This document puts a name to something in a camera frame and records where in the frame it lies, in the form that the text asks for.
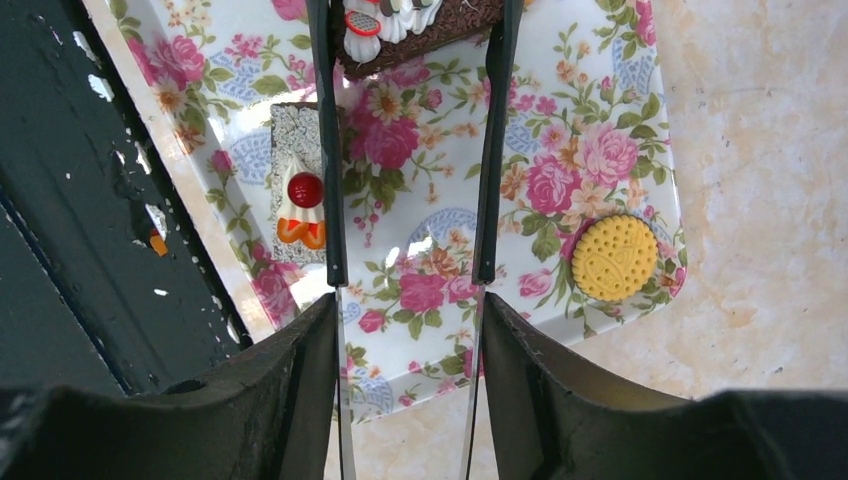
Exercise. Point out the floral serving tray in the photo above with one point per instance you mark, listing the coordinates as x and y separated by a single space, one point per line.
587 138

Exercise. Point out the metal tongs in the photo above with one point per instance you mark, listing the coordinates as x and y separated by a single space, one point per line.
499 63

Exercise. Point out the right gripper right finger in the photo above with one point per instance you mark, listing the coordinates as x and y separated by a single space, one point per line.
556 415

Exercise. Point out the orange macaron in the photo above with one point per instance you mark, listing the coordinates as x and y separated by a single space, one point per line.
614 258

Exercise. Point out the chocolate cake slice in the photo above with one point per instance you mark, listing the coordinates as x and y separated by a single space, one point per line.
367 37

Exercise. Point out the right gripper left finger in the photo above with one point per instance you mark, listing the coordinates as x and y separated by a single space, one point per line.
263 414

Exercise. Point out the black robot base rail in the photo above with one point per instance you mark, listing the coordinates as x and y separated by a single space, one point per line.
105 283

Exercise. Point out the white strawberry cake slice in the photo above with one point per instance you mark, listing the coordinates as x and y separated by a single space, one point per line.
297 185

